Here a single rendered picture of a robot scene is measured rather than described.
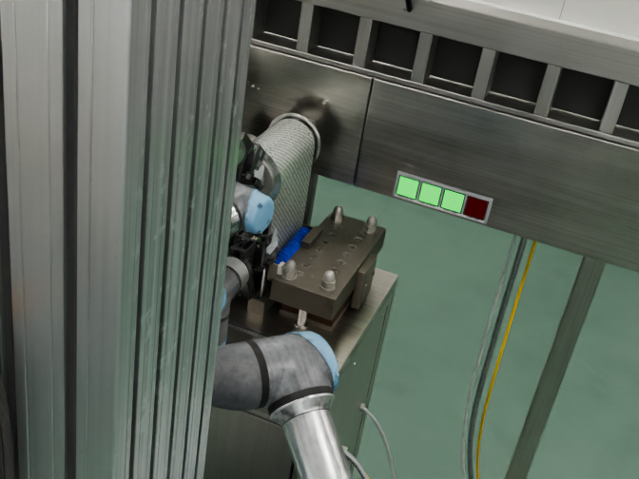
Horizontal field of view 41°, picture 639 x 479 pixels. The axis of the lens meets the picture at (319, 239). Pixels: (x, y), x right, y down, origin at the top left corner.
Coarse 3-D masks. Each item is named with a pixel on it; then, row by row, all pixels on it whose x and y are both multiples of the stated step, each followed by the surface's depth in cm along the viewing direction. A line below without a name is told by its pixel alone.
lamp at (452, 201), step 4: (448, 192) 215; (452, 192) 215; (444, 196) 216; (448, 196) 215; (452, 196) 215; (456, 196) 215; (460, 196) 214; (444, 200) 216; (448, 200) 216; (452, 200) 216; (456, 200) 215; (460, 200) 215; (444, 204) 217; (448, 204) 216; (452, 204) 216; (456, 204) 216; (460, 204) 215; (448, 208) 217; (452, 208) 217; (456, 208) 216; (460, 208) 216
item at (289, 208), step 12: (300, 180) 212; (288, 192) 205; (300, 192) 215; (276, 204) 199; (288, 204) 208; (300, 204) 218; (276, 216) 202; (288, 216) 211; (300, 216) 222; (276, 228) 205; (288, 228) 215; (288, 240) 218
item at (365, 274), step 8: (376, 256) 219; (368, 264) 215; (360, 272) 212; (368, 272) 215; (360, 280) 213; (368, 280) 218; (360, 288) 214; (368, 288) 221; (360, 296) 215; (352, 304) 217; (360, 304) 218
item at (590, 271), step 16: (592, 272) 228; (576, 288) 232; (592, 288) 230; (576, 304) 234; (560, 320) 240; (576, 320) 236; (560, 336) 240; (576, 336) 238; (560, 352) 242; (544, 368) 246; (560, 368) 244; (544, 384) 248; (560, 384) 247; (544, 400) 251; (528, 416) 255; (544, 416) 253; (528, 432) 258; (528, 448) 260; (512, 464) 265; (528, 464) 262
